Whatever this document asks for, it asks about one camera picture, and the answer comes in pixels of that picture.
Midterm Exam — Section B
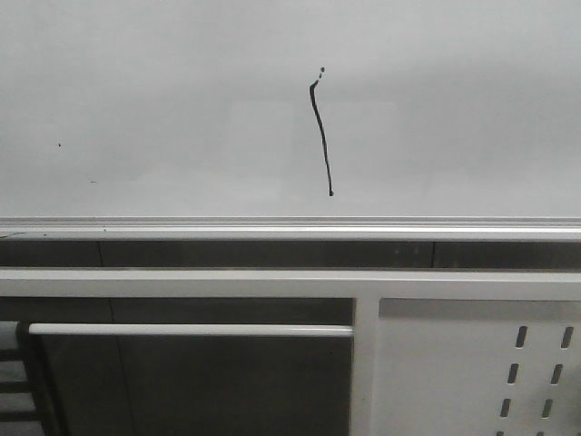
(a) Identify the large white whiteboard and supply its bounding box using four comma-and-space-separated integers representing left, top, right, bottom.
1, 1, 580, 241

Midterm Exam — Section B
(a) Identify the white horizontal rod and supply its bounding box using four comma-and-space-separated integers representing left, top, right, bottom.
28, 322, 353, 338

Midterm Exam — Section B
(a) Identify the white perforated metal panel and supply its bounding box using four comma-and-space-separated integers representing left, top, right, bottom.
372, 299, 580, 435

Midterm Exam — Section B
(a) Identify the black slatted chair back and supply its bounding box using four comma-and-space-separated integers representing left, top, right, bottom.
1, 321, 59, 435

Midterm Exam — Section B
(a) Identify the white metal stand frame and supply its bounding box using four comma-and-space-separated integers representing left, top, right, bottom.
1, 268, 580, 435

